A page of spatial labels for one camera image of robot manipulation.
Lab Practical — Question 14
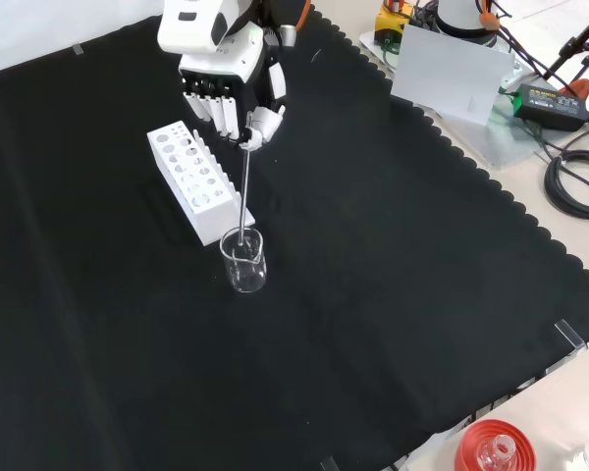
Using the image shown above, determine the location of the small clear glass flask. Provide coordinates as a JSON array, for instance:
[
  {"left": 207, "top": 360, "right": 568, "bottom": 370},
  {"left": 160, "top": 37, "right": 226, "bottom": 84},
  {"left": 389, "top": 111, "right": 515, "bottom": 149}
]
[{"left": 478, "top": 435, "right": 517, "bottom": 471}]

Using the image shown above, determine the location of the pale board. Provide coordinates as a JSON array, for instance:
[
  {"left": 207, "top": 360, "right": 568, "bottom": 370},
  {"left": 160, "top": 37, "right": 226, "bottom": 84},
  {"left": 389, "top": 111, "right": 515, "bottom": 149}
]
[{"left": 390, "top": 24, "right": 515, "bottom": 128}]

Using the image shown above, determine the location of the yellow stop button box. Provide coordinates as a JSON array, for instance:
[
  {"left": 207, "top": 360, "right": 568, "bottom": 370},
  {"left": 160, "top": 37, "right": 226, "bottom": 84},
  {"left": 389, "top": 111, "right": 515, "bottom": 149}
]
[{"left": 375, "top": 0, "right": 416, "bottom": 46}]

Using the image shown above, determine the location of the black tripod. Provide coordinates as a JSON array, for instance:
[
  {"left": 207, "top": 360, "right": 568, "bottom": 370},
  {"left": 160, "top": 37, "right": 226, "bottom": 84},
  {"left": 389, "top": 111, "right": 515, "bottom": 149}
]
[{"left": 544, "top": 7, "right": 589, "bottom": 84}]

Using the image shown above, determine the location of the coiled black cable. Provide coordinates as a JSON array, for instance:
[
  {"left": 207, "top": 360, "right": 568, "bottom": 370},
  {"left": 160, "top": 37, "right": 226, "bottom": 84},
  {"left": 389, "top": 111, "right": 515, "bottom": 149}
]
[{"left": 543, "top": 149, "right": 589, "bottom": 221}]

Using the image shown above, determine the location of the orange clamp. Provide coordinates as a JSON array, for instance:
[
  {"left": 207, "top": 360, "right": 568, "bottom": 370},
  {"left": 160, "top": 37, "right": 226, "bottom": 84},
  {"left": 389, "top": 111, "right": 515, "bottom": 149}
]
[{"left": 559, "top": 78, "right": 589, "bottom": 99}]

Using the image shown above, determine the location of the clear glass rod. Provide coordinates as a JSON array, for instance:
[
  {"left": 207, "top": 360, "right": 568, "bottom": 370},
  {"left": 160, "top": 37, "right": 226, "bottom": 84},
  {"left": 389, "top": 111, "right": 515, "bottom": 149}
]
[{"left": 237, "top": 111, "right": 254, "bottom": 246}]

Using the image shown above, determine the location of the grey metal base plate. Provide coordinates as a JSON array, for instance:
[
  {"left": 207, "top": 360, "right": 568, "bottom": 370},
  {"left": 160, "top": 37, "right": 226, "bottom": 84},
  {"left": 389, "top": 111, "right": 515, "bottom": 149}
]
[{"left": 357, "top": 28, "right": 562, "bottom": 171}]

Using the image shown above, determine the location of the black power adapter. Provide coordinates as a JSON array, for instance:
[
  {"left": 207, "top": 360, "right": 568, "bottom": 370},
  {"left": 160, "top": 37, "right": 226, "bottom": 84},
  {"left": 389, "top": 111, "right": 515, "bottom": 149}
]
[{"left": 512, "top": 82, "right": 589, "bottom": 132}]

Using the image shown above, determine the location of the black cloth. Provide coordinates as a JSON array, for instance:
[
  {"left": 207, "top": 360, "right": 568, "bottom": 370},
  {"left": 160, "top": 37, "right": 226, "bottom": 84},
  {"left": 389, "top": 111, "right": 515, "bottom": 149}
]
[{"left": 0, "top": 0, "right": 589, "bottom": 471}]

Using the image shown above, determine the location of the clear glass beaker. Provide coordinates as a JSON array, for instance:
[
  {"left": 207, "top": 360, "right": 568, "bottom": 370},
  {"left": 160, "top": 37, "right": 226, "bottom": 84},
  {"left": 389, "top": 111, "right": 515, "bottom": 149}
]
[{"left": 219, "top": 226, "right": 268, "bottom": 294}]

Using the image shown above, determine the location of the white test tube rack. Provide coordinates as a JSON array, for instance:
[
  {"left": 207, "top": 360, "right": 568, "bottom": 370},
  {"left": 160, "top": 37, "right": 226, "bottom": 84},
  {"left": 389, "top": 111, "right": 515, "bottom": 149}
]
[{"left": 145, "top": 120, "right": 255, "bottom": 247}]

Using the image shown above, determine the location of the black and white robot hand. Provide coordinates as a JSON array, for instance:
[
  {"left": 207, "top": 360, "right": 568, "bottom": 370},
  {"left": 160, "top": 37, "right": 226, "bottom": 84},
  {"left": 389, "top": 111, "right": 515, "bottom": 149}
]
[{"left": 157, "top": 0, "right": 289, "bottom": 151}]

